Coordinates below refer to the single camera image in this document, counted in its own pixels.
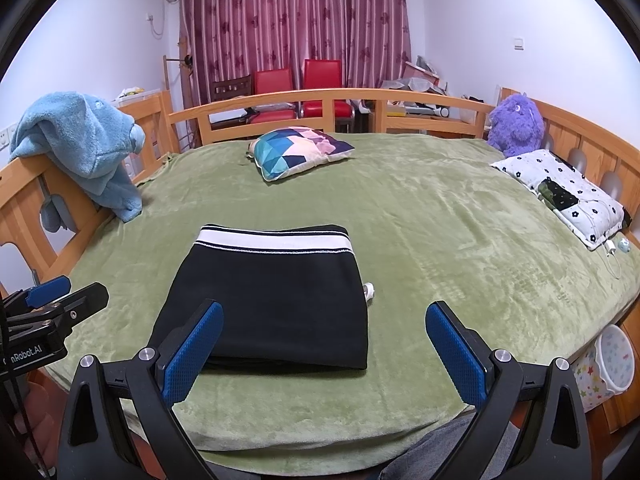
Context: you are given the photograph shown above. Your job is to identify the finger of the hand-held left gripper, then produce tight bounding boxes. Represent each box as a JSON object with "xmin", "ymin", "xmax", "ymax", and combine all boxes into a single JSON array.
[
  {"xmin": 22, "ymin": 275, "xmax": 72, "ymax": 309},
  {"xmin": 47, "ymin": 282, "xmax": 110, "ymax": 335}
]

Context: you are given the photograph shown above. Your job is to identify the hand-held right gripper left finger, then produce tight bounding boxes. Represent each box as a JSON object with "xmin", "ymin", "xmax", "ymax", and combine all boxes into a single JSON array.
[{"xmin": 56, "ymin": 300, "xmax": 224, "ymax": 480}]

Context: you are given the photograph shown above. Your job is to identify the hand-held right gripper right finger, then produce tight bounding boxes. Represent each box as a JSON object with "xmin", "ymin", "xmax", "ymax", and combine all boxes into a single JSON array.
[{"xmin": 425, "ymin": 300, "xmax": 593, "ymax": 480}]

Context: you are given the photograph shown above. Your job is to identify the black pants with white waistband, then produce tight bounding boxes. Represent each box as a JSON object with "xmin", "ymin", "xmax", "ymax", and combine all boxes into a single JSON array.
[{"xmin": 150, "ymin": 224, "xmax": 371, "ymax": 372}]

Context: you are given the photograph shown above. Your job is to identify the person's left hand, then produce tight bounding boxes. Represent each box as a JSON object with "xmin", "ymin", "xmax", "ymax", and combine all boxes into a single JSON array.
[{"xmin": 10, "ymin": 380, "xmax": 58, "ymax": 468}]

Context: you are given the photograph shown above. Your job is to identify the person's grey trouser leg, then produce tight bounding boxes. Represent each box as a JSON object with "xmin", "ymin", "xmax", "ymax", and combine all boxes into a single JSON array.
[{"xmin": 377, "ymin": 407, "xmax": 523, "ymax": 480}]

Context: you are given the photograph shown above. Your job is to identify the green bed blanket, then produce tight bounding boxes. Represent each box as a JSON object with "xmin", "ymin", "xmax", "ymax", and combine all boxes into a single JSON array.
[{"xmin": 45, "ymin": 132, "xmax": 640, "ymax": 466}]

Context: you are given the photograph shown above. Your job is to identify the star print waste bin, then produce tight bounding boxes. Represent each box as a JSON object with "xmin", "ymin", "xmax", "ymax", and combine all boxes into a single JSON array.
[{"xmin": 570, "ymin": 324, "xmax": 636, "ymax": 413}]

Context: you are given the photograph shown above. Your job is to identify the light blue plush robe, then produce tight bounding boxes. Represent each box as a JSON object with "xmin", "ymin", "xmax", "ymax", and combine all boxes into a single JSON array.
[{"xmin": 9, "ymin": 91, "xmax": 147, "ymax": 223}]

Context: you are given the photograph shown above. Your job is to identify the dark green patterned pouch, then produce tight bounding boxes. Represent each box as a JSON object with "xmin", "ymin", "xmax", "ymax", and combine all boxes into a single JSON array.
[{"xmin": 537, "ymin": 176, "xmax": 581, "ymax": 212}]

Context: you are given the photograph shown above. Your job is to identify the white floral pillow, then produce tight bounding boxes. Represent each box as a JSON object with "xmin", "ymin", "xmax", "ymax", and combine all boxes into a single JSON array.
[{"xmin": 490, "ymin": 149, "xmax": 626, "ymax": 252}]

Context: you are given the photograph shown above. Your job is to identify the geometric print pillow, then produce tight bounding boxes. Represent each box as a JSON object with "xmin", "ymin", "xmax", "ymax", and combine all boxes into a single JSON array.
[{"xmin": 246, "ymin": 126, "xmax": 356, "ymax": 182}]

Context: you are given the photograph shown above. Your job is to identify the purple plush toy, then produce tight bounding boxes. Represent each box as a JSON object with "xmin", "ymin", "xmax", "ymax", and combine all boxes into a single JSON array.
[{"xmin": 486, "ymin": 92, "xmax": 546, "ymax": 158}]

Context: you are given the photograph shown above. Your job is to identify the dark wooden chair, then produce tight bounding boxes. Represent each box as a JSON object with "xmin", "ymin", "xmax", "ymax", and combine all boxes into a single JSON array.
[{"xmin": 210, "ymin": 75, "xmax": 254, "ymax": 129}]

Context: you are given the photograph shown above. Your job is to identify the wooden coat rack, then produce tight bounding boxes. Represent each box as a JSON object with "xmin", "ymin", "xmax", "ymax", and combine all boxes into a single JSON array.
[{"xmin": 162, "ymin": 40, "xmax": 197, "ymax": 153}]

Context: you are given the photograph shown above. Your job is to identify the pile of clutter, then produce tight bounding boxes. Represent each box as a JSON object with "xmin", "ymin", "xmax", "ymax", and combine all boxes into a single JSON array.
[{"xmin": 380, "ymin": 57, "xmax": 493, "ymax": 127}]

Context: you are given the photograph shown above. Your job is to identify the red chair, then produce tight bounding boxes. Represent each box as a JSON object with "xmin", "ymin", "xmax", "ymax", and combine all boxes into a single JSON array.
[
  {"xmin": 251, "ymin": 67, "xmax": 297, "ymax": 124},
  {"xmin": 301, "ymin": 59, "xmax": 354, "ymax": 134}
]

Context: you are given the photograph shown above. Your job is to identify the maroon floral curtain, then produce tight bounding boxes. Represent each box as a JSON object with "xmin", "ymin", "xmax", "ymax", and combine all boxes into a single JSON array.
[{"xmin": 177, "ymin": 0, "xmax": 413, "ymax": 107}]

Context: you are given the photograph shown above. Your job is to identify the white charging cable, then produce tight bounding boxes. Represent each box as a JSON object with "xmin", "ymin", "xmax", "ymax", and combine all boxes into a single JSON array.
[{"xmin": 581, "ymin": 209, "xmax": 624, "ymax": 281}]

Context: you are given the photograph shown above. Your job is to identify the wooden bed frame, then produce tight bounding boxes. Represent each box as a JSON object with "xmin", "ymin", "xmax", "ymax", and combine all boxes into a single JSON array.
[{"xmin": 0, "ymin": 85, "xmax": 640, "ymax": 433}]

